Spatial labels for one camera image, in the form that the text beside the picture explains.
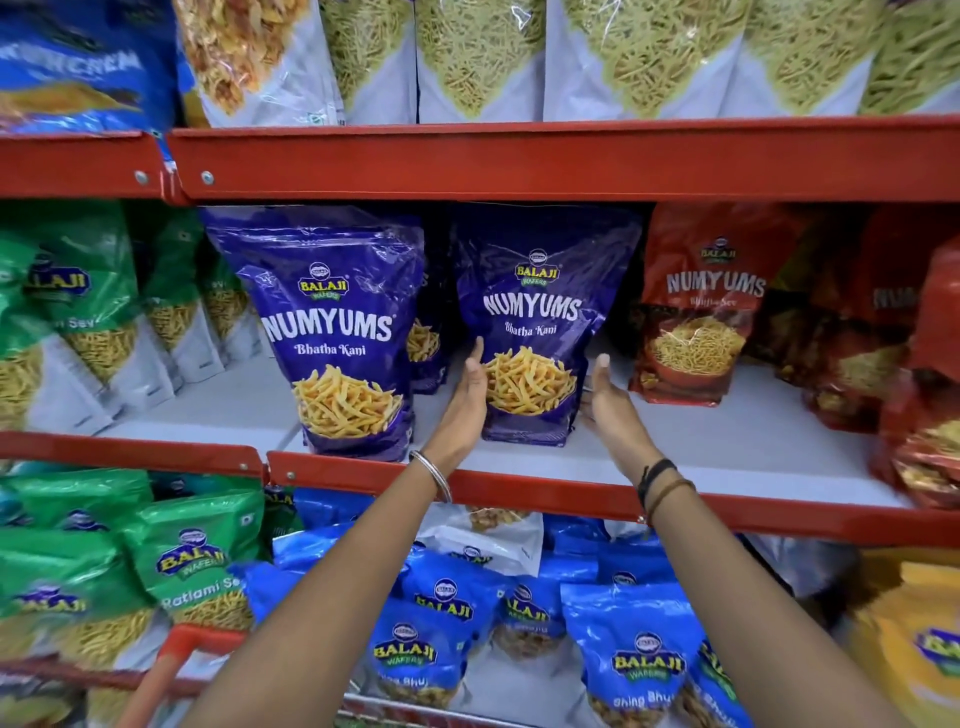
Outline purple snack packet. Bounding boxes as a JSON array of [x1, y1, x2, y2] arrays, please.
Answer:
[[405, 217, 460, 396], [453, 203, 644, 449], [201, 205, 427, 463]]

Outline person's left hand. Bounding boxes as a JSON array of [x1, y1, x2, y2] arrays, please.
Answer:
[[418, 337, 489, 477]]

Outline large blue snack packet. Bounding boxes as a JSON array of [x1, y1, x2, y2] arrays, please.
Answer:
[[0, 0, 179, 141]]

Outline yellow snack packet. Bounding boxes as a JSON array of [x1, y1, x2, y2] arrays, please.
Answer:
[[843, 549, 960, 728]]

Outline black thread wristband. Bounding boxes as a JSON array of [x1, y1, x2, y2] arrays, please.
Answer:
[[636, 458, 679, 511]]

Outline green and white snack packet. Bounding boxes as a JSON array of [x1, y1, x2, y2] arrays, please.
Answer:
[[127, 207, 227, 385], [0, 231, 115, 437], [198, 247, 265, 366], [21, 201, 178, 415]]

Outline red snack packet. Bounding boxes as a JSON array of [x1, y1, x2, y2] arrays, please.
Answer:
[[628, 202, 798, 408], [750, 206, 925, 436], [870, 238, 960, 511]]

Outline white shelf board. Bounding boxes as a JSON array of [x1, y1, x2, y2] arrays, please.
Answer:
[[97, 333, 912, 510]]

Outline person's left forearm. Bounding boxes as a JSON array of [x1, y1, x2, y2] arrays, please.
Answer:
[[180, 454, 454, 728]]

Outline person's right hand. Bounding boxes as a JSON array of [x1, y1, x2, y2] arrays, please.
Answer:
[[579, 354, 666, 483]]

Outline small green snack packet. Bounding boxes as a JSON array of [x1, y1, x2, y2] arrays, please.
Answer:
[[0, 528, 172, 706], [0, 468, 156, 535], [122, 490, 267, 633]]

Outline white packet of green sev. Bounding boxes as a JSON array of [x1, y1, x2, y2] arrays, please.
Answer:
[[543, 0, 753, 122], [858, 0, 960, 117], [414, 0, 548, 125], [722, 0, 895, 118], [318, 0, 419, 126]]

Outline white packet of yellow mix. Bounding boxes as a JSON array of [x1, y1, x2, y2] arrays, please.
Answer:
[[171, 0, 347, 129]]

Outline silver metal bangle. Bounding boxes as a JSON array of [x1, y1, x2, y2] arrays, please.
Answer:
[[408, 449, 454, 505]]

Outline red metal shelf beam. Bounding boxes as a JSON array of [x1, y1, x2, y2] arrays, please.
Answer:
[[164, 114, 960, 206], [265, 449, 960, 549], [0, 131, 172, 202], [0, 430, 269, 483]]

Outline small white snack packet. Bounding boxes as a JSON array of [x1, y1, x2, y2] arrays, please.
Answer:
[[414, 504, 546, 578]]

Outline red shopping cart handle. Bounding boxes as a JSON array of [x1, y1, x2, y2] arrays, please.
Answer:
[[114, 623, 250, 728]]

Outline person's right forearm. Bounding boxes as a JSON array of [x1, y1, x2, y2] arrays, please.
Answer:
[[642, 466, 910, 728]]

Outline brown thread wristband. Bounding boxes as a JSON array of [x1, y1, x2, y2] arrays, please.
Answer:
[[645, 478, 698, 528]]

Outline pile of blue peanut packets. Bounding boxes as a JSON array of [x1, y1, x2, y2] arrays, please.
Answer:
[[238, 487, 755, 728]]

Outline small dark green packet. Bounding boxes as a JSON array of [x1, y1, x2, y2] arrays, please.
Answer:
[[261, 486, 307, 543]]

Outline metal shopping cart frame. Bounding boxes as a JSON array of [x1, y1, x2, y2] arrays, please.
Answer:
[[0, 655, 526, 728]]

